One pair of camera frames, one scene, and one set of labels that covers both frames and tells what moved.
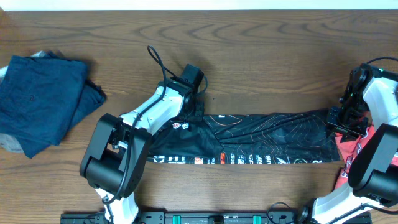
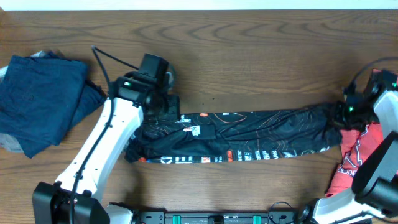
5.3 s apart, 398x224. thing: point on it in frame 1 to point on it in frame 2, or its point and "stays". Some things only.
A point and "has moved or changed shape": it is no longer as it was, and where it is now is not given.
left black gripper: x=199 y=110 to x=173 y=106
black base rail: x=203 y=217 stays
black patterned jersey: x=300 y=135 has moved or changed shape
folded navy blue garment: x=43 y=96 stays
